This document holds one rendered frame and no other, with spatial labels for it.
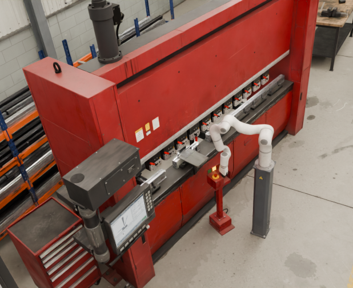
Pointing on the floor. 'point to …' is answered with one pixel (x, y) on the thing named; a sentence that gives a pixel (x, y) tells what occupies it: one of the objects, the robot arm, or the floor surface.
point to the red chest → (53, 247)
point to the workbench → (333, 28)
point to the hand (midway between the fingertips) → (223, 175)
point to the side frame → (297, 60)
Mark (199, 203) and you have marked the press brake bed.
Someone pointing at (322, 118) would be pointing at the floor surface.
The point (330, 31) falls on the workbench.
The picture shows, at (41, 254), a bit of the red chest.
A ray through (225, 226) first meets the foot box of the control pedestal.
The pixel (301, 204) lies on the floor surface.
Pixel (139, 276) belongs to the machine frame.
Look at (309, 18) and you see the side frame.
